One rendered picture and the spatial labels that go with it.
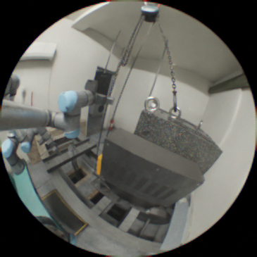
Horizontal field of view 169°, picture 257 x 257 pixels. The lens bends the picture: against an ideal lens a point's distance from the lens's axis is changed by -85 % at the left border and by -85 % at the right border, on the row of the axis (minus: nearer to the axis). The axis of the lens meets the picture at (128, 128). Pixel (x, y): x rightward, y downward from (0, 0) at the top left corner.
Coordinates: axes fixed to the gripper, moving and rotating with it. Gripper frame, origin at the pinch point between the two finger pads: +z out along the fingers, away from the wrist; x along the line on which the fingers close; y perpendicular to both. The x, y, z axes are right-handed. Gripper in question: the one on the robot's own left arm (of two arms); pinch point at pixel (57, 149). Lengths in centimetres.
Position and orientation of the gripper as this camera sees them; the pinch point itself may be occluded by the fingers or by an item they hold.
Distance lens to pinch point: 84.6
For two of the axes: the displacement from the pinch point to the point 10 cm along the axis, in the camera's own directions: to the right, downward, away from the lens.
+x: -8.1, -3.5, 4.7
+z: 0.6, 7.5, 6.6
